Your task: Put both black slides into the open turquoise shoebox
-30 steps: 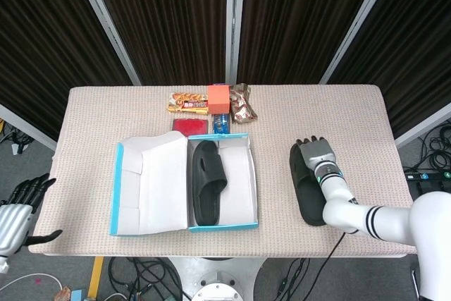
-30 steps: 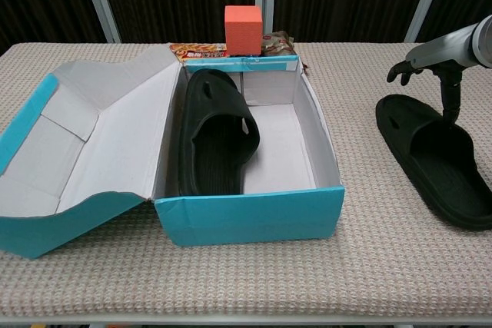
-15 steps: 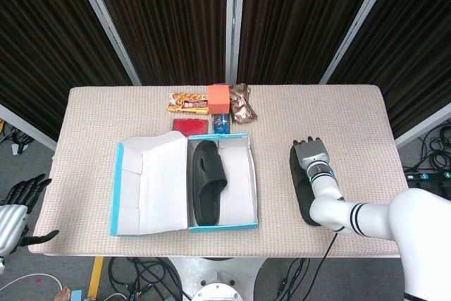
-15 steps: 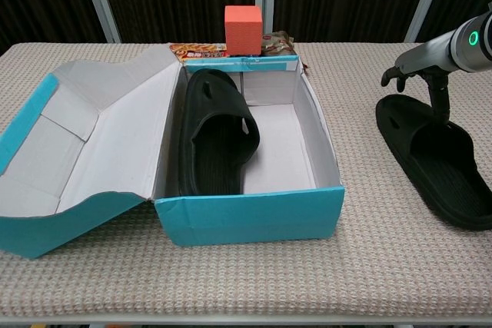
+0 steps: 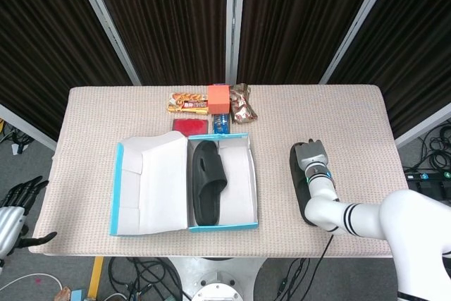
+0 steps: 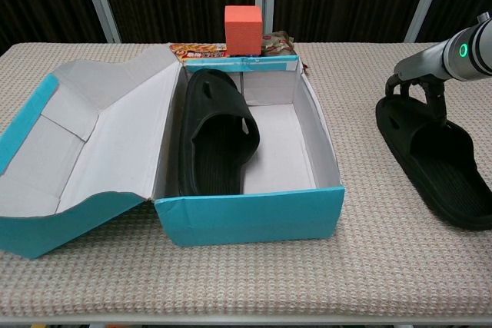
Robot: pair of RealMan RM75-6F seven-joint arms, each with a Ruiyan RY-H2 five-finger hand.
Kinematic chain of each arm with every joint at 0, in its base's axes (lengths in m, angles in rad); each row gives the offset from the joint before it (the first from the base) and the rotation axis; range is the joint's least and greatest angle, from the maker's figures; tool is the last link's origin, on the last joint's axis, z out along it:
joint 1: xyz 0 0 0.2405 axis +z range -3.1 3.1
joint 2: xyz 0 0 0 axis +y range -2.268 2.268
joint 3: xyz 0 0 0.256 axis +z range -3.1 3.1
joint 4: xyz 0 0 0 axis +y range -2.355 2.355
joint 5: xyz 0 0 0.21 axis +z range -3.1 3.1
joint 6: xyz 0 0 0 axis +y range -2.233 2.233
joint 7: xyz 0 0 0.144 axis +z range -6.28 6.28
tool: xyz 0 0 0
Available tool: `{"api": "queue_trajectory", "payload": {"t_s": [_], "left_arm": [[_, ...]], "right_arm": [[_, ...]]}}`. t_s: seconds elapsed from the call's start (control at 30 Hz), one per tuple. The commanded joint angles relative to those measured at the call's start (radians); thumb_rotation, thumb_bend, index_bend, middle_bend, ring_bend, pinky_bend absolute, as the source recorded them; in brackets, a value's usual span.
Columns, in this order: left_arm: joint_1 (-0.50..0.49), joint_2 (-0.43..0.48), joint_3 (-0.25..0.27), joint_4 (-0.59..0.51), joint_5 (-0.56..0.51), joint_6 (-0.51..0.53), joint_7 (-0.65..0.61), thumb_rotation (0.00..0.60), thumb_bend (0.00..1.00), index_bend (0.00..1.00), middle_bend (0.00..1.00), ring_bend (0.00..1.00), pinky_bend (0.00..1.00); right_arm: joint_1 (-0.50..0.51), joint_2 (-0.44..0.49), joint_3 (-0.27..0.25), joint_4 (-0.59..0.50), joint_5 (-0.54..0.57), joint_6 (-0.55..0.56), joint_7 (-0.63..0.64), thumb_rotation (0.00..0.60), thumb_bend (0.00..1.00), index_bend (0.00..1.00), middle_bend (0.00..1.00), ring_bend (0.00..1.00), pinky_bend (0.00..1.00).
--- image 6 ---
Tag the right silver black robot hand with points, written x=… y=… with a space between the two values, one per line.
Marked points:
x=423 y=63

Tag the black rubber slipper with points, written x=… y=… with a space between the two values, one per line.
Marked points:
x=215 y=113
x=442 y=182

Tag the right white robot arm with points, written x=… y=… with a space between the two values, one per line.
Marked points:
x=476 y=51

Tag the orange cube box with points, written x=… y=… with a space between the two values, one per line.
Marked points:
x=244 y=30

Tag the yellow snack packet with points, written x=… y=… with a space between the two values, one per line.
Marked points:
x=200 y=52

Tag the light blue cardboard shoe box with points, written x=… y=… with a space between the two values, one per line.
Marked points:
x=250 y=220

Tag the table with beige tablecloth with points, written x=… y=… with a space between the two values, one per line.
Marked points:
x=230 y=274

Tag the brown foil snack bag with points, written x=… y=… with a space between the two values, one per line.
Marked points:
x=278 y=45

